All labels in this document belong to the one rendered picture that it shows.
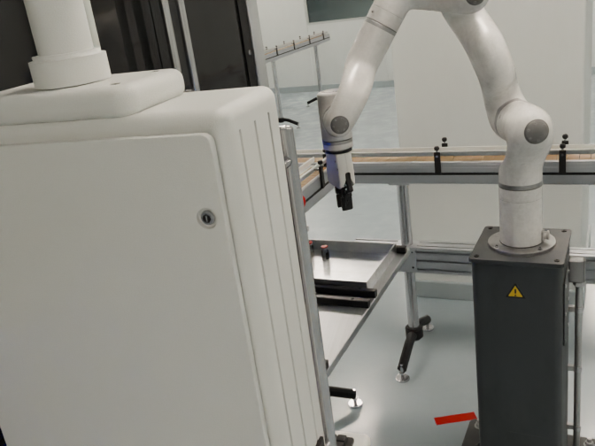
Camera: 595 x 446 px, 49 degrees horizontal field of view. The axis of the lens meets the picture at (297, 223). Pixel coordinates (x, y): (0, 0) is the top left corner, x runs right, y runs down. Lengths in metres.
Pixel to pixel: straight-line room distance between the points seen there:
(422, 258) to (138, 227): 2.12
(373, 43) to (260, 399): 1.10
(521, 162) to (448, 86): 1.37
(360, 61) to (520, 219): 0.64
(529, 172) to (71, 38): 1.35
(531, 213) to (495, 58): 0.45
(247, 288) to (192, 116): 0.22
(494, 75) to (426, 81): 1.41
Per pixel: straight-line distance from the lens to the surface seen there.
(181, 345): 0.87
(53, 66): 0.88
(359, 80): 1.71
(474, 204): 3.34
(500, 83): 1.86
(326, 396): 1.12
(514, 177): 1.91
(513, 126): 1.83
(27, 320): 1.01
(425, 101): 3.24
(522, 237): 1.98
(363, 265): 1.90
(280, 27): 10.75
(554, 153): 2.60
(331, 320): 1.63
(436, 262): 2.83
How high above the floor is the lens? 1.67
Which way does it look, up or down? 20 degrees down
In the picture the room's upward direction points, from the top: 8 degrees counter-clockwise
